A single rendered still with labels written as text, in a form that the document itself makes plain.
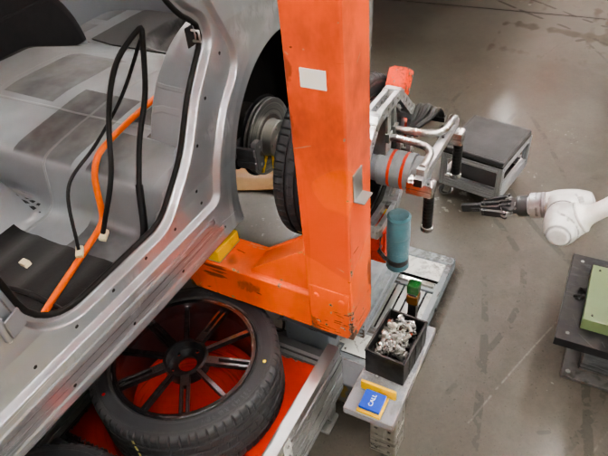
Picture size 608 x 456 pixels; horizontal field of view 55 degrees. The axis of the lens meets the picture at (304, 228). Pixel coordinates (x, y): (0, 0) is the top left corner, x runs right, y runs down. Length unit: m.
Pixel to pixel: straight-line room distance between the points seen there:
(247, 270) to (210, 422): 0.52
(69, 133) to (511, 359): 2.01
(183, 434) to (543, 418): 1.39
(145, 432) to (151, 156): 0.91
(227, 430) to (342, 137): 0.99
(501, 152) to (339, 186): 1.80
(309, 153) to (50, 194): 1.17
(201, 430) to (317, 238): 0.69
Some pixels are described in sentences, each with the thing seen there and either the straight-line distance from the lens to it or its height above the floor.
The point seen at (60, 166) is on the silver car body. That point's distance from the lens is 2.28.
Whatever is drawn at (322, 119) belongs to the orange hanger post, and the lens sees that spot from 1.48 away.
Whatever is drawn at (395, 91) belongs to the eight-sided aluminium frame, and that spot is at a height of 1.12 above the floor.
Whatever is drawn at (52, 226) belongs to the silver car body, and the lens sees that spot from 2.34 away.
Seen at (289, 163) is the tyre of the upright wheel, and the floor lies 1.00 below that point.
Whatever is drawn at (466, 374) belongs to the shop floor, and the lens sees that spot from 2.61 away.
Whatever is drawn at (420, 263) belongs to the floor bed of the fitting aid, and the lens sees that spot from 2.92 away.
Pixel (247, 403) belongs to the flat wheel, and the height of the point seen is 0.50.
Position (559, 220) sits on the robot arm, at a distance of 2.00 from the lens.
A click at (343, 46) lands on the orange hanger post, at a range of 1.37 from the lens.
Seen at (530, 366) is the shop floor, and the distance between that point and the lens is 2.69.
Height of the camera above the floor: 2.10
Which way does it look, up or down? 40 degrees down
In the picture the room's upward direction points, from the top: 6 degrees counter-clockwise
